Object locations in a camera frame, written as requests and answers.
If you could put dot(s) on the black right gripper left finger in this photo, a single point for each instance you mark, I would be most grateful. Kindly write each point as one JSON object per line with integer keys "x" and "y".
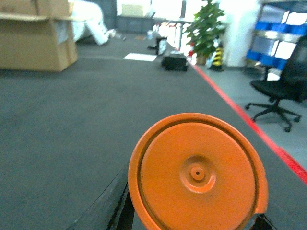
{"x": 112, "y": 210}

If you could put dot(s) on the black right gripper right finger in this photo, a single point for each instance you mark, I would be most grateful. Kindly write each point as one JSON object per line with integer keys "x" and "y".
{"x": 261, "y": 222}

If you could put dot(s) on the orange round cap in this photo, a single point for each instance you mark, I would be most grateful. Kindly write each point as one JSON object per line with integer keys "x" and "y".
{"x": 192, "y": 171}

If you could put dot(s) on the steel shelf rack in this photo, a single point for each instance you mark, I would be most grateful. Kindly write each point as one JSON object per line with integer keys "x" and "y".
{"x": 271, "y": 29}

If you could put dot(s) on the black office chair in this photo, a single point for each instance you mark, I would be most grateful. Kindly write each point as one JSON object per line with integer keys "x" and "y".
{"x": 292, "y": 85}

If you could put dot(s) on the white paper sheet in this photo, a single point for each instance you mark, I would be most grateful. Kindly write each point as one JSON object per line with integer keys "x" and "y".
{"x": 140, "y": 57}

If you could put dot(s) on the black flat boxes stack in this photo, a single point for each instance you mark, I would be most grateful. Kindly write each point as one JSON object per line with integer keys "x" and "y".
{"x": 174, "y": 62}

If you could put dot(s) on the yellow black traffic cone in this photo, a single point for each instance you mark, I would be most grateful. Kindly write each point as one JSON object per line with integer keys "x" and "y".
{"x": 217, "y": 62}

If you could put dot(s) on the black white small box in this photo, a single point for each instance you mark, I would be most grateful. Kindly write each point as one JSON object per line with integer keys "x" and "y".
{"x": 160, "y": 45}

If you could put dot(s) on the large cardboard box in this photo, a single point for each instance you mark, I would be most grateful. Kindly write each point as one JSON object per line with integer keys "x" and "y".
{"x": 36, "y": 35}

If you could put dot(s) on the green potted plant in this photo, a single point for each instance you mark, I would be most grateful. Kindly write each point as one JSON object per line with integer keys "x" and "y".
{"x": 205, "y": 29}

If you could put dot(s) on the white plastic bag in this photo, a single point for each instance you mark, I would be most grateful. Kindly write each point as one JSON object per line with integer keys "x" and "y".
{"x": 88, "y": 21}

